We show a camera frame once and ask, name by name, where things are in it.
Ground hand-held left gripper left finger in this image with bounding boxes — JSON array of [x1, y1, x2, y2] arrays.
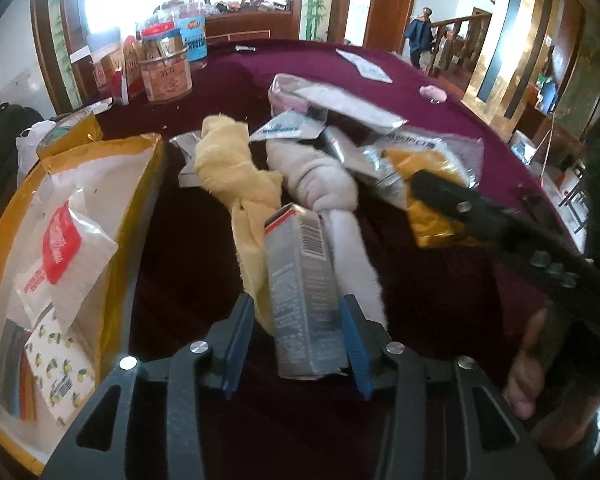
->
[[40, 292, 256, 480]]

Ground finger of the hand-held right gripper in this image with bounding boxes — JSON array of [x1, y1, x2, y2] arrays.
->
[[411, 170, 593, 306]]

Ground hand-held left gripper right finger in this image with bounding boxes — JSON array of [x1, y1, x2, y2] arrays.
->
[[340, 294, 556, 480]]

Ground clear bag with yellow cloth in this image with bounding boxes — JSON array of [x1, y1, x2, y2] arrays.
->
[[360, 137, 485, 249]]

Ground grey carton box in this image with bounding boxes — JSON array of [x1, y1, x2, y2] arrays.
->
[[263, 202, 351, 380]]

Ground yellow lined storage box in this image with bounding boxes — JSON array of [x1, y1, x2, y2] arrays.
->
[[0, 132, 167, 472]]

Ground person's right hand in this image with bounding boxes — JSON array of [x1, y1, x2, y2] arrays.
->
[[502, 305, 551, 421]]

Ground pink plush toy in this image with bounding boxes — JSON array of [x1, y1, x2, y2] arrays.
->
[[419, 84, 448, 104]]

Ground crumpled silver packet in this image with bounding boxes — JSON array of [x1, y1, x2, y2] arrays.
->
[[320, 127, 412, 207]]

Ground pale pink knotted towel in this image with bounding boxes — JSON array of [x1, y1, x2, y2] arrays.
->
[[265, 137, 388, 332]]

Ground flat white silver packet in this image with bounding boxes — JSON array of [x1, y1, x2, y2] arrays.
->
[[300, 84, 409, 132]]

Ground wooden stair railing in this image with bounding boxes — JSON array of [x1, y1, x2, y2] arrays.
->
[[426, 7, 494, 79]]

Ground lemon print packet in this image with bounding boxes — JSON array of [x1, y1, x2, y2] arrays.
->
[[24, 321, 99, 429]]

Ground yellow towel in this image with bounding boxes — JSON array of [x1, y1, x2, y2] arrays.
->
[[194, 115, 284, 336]]

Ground white leaflet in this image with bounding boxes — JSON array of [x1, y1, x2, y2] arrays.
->
[[335, 48, 394, 84]]

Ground blue jacket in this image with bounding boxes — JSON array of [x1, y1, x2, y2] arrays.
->
[[403, 7, 437, 69]]

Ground small silver packet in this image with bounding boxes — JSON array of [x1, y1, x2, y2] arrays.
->
[[169, 130, 207, 189]]

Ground white packet with red label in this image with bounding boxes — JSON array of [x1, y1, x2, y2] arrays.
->
[[14, 200, 119, 332]]

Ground wooden door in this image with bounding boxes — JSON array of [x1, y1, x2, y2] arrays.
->
[[362, 0, 421, 54]]

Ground clear zip pouch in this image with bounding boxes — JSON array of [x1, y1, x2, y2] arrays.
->
[[269, 73, 332, 116]]

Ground stack of coloured cloths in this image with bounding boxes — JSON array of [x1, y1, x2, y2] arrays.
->
[[0, 317, 40, 419]]

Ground maroon tablecloth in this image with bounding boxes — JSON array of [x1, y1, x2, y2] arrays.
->
[[70, 37, 588, 480]]

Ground yellow foil packet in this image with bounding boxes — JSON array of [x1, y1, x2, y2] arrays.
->
[[35, 110, 104, 162]]

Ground orange label plastic jar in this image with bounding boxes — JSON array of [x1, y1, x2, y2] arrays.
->
[[139, 29, 194, 104]]

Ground white plastic bag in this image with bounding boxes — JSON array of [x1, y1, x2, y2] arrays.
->
[[16, 120, 57, 187]]

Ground wooden sideboard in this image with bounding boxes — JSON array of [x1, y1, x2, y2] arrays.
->
[[204, 6, 302, 45]]

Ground red boxes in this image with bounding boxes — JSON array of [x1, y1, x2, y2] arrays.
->
[[92, 35, 144, 107]]

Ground black bag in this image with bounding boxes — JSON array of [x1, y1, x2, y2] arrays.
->
[[0, 103, 44, 217]]

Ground blue label plastic jar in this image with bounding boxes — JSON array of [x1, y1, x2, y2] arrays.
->
[[176, 2, 209, 70]]

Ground bamboo wall picture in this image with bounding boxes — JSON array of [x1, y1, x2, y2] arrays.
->
[[301, 0, 334, 42]]

